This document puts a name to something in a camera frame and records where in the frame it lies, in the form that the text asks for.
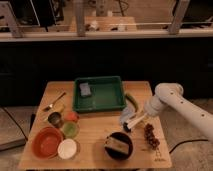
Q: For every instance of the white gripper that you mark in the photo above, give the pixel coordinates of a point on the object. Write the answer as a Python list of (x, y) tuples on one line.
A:
[(152, 107)]

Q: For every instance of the black brush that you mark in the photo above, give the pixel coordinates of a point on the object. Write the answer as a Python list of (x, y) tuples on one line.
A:
[(126, 126)]

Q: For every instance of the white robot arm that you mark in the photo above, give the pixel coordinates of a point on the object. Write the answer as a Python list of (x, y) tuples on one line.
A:
[(171, 94)]

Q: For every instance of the grey blue cloth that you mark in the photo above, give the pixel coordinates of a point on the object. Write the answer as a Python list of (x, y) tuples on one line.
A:
[(127, 114)]

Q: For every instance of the green curved vegetable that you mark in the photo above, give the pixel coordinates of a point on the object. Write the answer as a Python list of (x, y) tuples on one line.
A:
[(131, 99)]

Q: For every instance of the black bowl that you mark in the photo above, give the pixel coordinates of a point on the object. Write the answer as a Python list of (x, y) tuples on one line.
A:
[(117, 155)]

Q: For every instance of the brown bread slice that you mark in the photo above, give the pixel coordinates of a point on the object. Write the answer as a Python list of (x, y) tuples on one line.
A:
[(117, 145)]

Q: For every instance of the green plastic tray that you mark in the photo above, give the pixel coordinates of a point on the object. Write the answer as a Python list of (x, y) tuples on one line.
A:
[(107, 94)]

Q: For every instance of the grey sponge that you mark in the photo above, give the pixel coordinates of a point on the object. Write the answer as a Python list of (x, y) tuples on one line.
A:
[(85, 89)]

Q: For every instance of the orange small cup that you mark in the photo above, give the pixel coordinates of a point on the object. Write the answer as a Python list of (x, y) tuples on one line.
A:
[(71, 116)]

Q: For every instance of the green small bowl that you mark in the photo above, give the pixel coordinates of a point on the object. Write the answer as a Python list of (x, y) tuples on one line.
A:
[(70, 129)]

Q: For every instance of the gold spoon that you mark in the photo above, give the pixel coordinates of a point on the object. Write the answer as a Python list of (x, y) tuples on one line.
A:
[(50, 106)]

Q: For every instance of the dark small cup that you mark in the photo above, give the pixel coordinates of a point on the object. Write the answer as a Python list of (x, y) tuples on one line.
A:
[(55, 119)]

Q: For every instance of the red orange bowl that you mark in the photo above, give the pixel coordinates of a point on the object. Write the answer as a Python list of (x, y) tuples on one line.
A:
[(46, 142)]

